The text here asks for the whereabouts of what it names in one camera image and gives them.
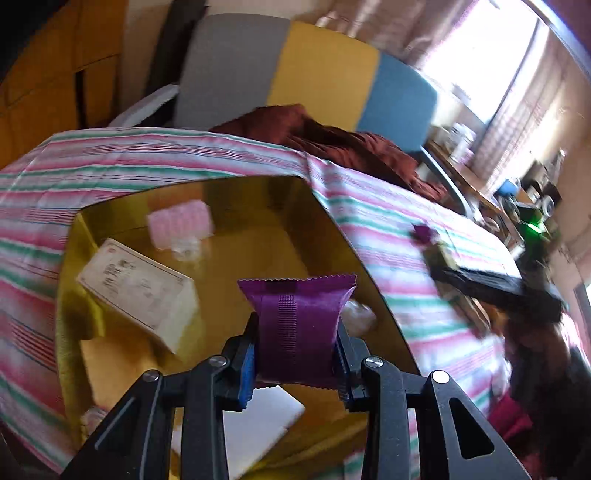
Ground purple snack packet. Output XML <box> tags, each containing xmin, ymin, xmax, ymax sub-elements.
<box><xmin>412</xmin><ymin>224</ymin><xmax>439</xmax><ymax>245</ymax></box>
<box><xmin>238</xmin><ymin>274</ymin><xmax>356</xmax><ymax>389</ymax></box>

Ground wooden side desk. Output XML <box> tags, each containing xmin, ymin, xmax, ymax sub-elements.
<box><xmin>425</xmin><ymin>140</ymin><xmax>525</xmax><ymax>249</ymax></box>

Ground striped pink green bedsheet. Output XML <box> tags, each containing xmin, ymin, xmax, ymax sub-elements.
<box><xmin>1</xmin><ymin>128</ymin><xmax>517</xmax><ymax>471</ymax></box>

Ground white printed carton box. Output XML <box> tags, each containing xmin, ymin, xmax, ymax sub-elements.
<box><xmin>77</xmin><ymin>238</ymin><xmax>198</xmax><ymax>354</ymax></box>

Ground pink hair roller in box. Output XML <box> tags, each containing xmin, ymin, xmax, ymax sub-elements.
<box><xmin>146</xmin><ymin>200</ymin><xmax>213</xmax><ymax>250</ymax></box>

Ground dark red blanket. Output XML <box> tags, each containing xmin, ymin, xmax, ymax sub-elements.
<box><xmin>211</xmin><ymin>104</ymin><xmax>448</xmax><ymax>202</ymax></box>

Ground gold tin box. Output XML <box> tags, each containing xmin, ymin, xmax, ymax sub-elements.
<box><xmin>56</xmin><ymin>176</ymin><xmax>419</xmax><ymax>479</ymax></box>

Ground beige patterned curtain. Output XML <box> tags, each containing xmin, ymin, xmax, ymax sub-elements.
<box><xmin>315</xmin><ymin>1</ymin><xmax>574</xmax><ymax>187</ymax></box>

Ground white sponge block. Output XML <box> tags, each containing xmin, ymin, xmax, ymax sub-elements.
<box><xmin>223</xmin><ymin>386</ymin><xmax>305</xmax><ymax>479</ymax></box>

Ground white boxes on desk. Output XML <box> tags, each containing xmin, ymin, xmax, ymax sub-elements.
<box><xmin>441</xmin><ymin>123</ymin><xmax>476</xmax><ymax>162</ymax></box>

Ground black rolled mat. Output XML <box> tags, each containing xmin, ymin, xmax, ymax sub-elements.
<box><xmin>144</xmin><ymin>0</ymin><xmax>207</xmax><ymax>96</ymax></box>

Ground white cotton ball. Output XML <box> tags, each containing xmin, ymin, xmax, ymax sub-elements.
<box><xmin>341</xmin><ymin>299</ymin><xmax>377</xmax><ymax>337</ymax></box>

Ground wooden wardrobe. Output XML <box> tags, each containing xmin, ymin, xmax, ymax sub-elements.
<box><xmin>1</xmin><ymin>1</ymin><xmax>128</xmax><ymax>166</ymax></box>

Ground yellow sponge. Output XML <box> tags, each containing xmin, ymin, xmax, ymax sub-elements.
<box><xmin>80</xmin><ymin>337</ymin><xmax>159</xmax><ymax>411</ymax></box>

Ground grey yellow blue armchair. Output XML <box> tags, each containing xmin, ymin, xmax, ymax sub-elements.
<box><xmin>111</xmin><ymin>13</ymin><xmax>474</xmax><ymax>217</ymax></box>

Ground green cracker packet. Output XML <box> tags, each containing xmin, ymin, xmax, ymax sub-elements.
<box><xmin>423</xmin><ymin>242</ymin><xmax>460</xmax><ymax>272</ymax></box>

